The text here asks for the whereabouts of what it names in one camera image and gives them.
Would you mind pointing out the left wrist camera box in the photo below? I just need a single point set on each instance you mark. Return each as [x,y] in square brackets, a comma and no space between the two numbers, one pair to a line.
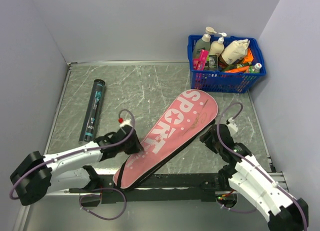
[126,122]

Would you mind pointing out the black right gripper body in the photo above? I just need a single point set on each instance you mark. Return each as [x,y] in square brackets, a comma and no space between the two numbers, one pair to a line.
[209,143]

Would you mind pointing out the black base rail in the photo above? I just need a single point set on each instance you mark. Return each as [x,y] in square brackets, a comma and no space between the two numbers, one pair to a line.
[162,187]

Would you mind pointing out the orange tube package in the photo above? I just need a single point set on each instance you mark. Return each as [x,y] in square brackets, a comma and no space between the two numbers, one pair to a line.
[237,70]

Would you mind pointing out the cream pump bottle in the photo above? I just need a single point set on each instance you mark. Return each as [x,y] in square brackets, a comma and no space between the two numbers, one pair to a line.
[217,46]

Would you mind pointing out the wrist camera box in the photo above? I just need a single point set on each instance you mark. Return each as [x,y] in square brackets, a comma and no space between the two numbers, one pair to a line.
[126,122]
[232,127]

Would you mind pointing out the orange snack packet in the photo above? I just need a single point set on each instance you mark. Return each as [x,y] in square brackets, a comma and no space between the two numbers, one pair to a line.
[249,56]

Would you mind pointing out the green pump bottle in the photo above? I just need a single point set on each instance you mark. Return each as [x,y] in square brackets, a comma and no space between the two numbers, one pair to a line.
[204,43]

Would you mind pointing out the dark picture box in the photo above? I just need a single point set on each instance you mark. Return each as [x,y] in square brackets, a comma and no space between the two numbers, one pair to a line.
[212,63]

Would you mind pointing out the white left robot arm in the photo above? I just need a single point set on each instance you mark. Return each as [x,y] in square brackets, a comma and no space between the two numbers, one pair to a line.
[39,175]

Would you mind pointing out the green bottle white cap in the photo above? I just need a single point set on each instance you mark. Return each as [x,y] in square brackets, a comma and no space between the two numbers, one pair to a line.
[254,69]

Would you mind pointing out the pink snack box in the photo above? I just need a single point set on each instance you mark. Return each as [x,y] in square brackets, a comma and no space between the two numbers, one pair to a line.
[199,63]

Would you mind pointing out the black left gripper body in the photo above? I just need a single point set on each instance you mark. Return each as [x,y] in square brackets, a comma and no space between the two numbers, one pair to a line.
[132,147]

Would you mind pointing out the pink racket bag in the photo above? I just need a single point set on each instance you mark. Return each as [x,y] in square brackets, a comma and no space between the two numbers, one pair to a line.
[187,116]

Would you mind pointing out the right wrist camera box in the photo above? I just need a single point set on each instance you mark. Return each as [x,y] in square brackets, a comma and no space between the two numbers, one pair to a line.
[232,127]

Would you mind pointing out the beige paper bag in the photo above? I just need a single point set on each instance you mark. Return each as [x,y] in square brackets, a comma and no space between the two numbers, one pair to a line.
[234,52]

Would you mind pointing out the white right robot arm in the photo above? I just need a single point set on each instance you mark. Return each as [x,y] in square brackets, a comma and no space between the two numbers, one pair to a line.
[244,174]

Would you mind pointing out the black shuttlecock tube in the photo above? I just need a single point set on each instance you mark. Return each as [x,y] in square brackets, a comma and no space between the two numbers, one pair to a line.
[92,115]

